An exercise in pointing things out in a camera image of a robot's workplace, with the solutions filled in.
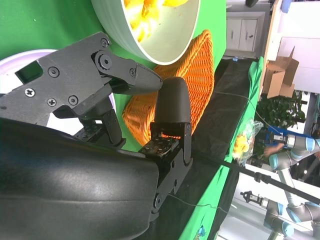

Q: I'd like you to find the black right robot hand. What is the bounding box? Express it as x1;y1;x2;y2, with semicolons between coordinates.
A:
0;31;194;240

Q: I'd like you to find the grey-green round bowl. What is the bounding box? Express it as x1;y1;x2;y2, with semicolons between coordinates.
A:
90;0;202;65

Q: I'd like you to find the orange white striped bun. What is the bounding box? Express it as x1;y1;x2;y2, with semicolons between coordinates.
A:
124;0;161;42

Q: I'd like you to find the lavender round plate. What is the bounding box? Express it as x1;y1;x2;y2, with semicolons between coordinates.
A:
0;49;118;137

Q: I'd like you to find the orange wicker basket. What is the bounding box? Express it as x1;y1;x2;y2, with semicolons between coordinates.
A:
121;29;215;147

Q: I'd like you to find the green cloth with cartoon print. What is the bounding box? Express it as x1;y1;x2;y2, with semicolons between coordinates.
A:
178;56;265;240

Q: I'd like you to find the green tablecloth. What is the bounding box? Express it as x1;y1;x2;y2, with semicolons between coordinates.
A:
0;0;228;153

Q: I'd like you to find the black backdrop cloth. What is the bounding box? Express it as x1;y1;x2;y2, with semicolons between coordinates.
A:
149;58;253;240

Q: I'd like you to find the clear bag of yellow items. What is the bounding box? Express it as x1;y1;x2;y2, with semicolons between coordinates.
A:
231;118;264;167

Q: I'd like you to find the black pole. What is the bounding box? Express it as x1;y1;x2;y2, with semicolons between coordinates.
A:
197;152;320;207

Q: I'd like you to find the green leafy plant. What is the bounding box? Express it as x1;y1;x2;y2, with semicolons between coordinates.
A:
254;91;307;161

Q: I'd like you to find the white cabinet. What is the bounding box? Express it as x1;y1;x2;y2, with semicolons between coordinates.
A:
225;11;269;60

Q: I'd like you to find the brown cardboard box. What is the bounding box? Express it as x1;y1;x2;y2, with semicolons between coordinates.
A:
264;46;300;99

